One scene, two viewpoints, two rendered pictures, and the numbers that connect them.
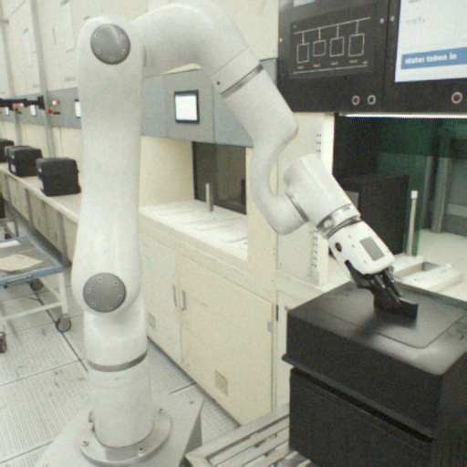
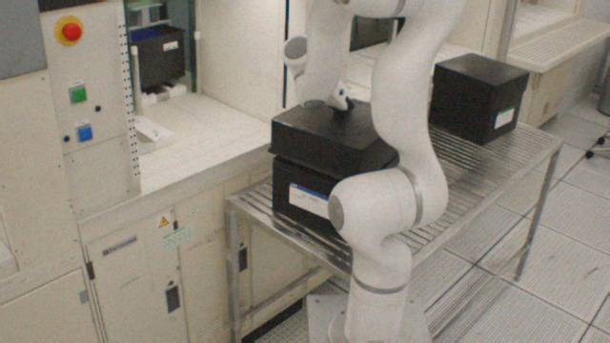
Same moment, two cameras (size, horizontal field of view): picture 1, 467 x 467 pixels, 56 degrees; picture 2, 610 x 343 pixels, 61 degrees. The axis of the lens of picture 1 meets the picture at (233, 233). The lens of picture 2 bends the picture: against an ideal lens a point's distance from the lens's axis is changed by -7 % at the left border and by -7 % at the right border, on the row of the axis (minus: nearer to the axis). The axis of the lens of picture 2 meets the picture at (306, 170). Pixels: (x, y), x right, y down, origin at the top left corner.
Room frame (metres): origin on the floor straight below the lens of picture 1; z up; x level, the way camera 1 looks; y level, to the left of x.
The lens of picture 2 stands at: (1.16, 1.04, 1.68)
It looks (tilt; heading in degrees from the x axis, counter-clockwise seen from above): 30 degrees down; 256
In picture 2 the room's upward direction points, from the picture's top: 3 degrees clockwise
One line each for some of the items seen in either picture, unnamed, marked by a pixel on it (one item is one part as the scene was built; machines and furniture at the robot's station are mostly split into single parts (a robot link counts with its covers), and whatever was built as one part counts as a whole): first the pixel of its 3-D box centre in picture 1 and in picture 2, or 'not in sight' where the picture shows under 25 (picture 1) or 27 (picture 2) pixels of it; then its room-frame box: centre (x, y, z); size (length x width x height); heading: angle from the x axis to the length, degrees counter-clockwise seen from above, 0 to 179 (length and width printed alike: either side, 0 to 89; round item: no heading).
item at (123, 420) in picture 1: (121, 394); (375, 307); (0.79, 0.24, 0.85); 0.19 x 0.19 x 0.18
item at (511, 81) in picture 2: not in sight; (477, 96); (0.01, -0.79, 0.89); 0.29 x 0.29 x 0.25; 30
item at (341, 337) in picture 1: (392, 328); (340, 128); (0.74, -0.29, 1.02); 0.29 x 0.29 x 0.13; 43
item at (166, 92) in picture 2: not in sight; (149, 88); (1.30, -1.00, 0.89); 0.22 x 0.21 x 0.04; 124
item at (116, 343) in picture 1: (113, 293); (374, 230); (0.82, 0.24, 1.07); 0.19 x 0.12 x 0.24; 11
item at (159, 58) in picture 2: not in sight; (145, 46); (1.30, -1.00, 1.06); 0.24 x 0.20 x 0.32; 35
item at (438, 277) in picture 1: (414, 273); (130, 135); (1.34, -0.58, 0.89); 0.22 x 0.21 x 0.04; 124
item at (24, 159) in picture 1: (25, 161); not in sight; (4.35, 2.01, 0.93); 0.30 x 0.28 x 0.26; 37
